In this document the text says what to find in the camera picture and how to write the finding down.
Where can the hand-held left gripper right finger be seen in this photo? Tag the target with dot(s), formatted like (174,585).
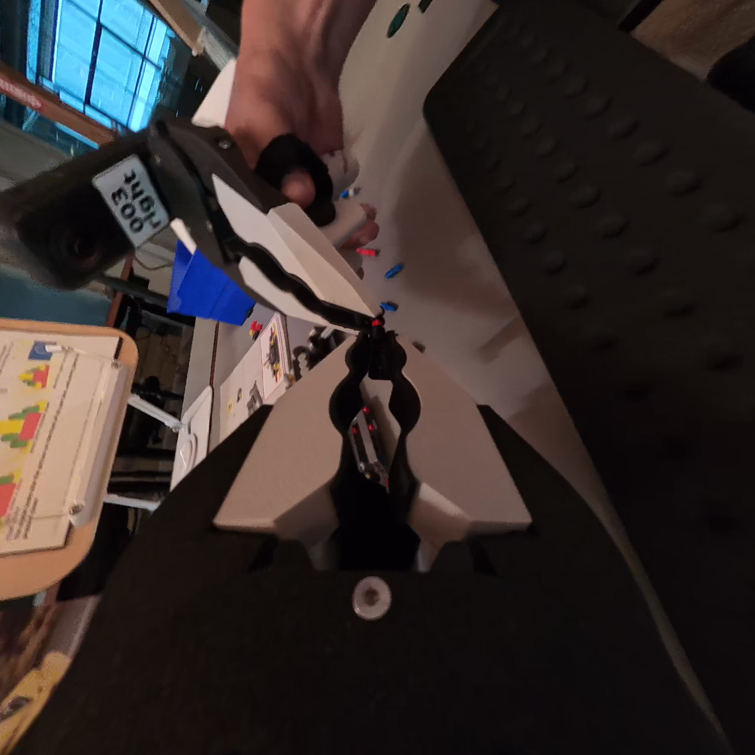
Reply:
(466,472)

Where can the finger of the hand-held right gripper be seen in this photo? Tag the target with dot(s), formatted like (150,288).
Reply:
(318,259)
(277,295)

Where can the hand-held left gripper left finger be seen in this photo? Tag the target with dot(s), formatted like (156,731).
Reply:
(283,472)

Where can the black lego beam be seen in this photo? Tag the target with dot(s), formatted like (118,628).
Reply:
(380,354)

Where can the person's right forearm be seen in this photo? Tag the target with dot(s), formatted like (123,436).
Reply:
(295,23)

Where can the lego car chassis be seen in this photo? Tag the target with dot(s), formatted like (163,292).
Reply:
(365,442)

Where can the lego instruction booklet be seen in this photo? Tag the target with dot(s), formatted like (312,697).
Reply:
(248,389)

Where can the person's right hand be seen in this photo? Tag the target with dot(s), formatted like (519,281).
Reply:
(289,94)

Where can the blue plastic bin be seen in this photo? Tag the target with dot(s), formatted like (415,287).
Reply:
(206,295)

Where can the white stand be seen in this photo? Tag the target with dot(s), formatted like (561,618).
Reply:
(192,430)

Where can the instruction sheet on white stand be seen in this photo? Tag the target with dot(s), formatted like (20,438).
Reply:
(59,442)

